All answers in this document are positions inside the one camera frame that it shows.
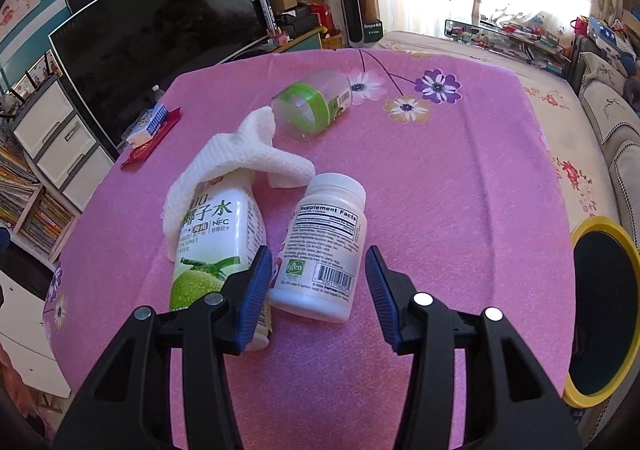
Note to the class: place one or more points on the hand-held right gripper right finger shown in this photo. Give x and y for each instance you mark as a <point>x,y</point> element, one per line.
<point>382,300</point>

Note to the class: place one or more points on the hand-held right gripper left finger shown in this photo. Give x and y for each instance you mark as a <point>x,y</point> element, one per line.
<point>252,300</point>

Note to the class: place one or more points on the white supplement bottle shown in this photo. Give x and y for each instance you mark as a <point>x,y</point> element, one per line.
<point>320,240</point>

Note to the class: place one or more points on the black bin with yellow rim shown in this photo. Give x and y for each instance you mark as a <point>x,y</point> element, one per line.
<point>600,305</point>

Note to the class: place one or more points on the coconut water bottle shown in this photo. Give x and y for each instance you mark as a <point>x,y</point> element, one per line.
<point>215,240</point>

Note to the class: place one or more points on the pink floral tablecloth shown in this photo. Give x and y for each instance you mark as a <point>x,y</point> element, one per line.
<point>450,180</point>

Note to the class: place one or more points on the white foam fruit net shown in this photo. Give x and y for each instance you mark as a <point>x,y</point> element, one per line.
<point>250,160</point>

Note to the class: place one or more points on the red flat packet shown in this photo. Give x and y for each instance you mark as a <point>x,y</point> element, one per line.
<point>145,152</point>

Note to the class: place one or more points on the blue white tissue pack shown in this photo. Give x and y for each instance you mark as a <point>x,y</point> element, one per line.
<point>147,125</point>

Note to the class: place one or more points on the clear jar with green label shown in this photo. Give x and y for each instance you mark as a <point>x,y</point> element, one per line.
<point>305,102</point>

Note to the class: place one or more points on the clear water bottle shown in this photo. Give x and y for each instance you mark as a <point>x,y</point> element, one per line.
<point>157,97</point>

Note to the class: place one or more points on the shelf of colourful books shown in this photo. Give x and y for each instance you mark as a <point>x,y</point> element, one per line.
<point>30,210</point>

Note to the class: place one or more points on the dark green box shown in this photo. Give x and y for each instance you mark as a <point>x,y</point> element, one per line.
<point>372,29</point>

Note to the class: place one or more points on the white drawer cabinet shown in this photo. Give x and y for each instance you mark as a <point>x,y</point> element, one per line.
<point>45,120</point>

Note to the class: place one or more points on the beige sofa with covers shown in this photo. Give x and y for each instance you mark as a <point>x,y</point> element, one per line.
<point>615,140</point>

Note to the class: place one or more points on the glass coffee table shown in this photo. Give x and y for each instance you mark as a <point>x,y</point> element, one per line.
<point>500,37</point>

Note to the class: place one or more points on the large curved television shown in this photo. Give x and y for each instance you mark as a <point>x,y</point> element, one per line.
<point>150,30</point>

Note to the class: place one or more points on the white tower fan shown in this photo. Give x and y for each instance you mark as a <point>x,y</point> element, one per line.
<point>350,5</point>

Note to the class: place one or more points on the row of framed photos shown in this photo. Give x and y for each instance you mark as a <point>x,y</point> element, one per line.
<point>37,75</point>

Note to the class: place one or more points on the cartoon wall poster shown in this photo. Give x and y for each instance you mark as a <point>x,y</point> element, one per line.
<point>20,0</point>

